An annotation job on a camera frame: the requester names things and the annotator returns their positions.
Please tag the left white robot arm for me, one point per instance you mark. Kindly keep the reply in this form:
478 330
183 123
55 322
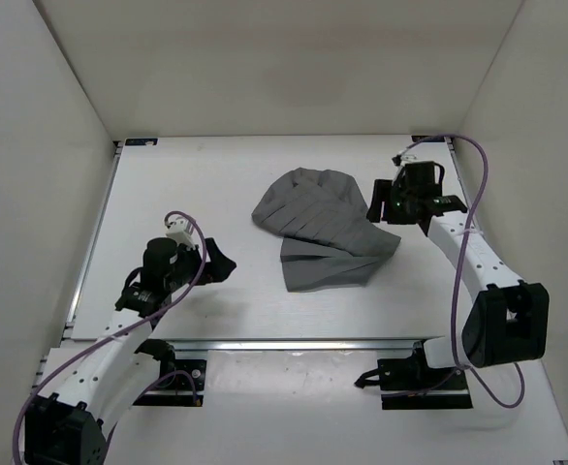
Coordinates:
73 423

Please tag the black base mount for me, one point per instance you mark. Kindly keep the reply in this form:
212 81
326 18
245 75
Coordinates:
181 381
409 384

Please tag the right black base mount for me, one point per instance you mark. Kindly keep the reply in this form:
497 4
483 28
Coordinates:
409 384

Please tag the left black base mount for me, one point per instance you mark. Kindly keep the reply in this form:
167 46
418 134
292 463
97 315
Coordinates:
181 381

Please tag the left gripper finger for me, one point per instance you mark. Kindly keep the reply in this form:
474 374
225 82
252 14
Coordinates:
214 254
218 271

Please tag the grey pleated skirt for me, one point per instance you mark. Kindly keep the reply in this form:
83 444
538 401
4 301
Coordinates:
327 241

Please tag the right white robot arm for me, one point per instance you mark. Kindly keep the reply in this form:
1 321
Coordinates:
508 319

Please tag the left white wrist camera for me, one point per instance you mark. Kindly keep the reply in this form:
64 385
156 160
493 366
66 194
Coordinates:
180 230

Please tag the aluminium front rail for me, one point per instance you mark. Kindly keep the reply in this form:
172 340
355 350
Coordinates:
292 345

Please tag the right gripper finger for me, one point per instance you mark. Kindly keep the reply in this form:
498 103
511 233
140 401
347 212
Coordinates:
380 198
391 213

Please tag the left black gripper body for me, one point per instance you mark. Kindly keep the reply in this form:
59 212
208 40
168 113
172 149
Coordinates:
189 267

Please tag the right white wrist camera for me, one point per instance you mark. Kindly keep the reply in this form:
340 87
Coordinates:
403 158

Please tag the blue corner label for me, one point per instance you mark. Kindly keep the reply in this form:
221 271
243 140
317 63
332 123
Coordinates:
141 142
427 139

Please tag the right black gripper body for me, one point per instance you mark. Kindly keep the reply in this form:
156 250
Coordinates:
399 195

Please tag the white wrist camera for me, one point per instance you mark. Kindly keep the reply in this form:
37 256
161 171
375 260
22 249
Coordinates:
403 158
180 230

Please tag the left blue corner label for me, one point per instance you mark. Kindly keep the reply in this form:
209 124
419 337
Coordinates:
141 142

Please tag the right blue corner label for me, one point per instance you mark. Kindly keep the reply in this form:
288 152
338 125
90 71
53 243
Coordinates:
427 139

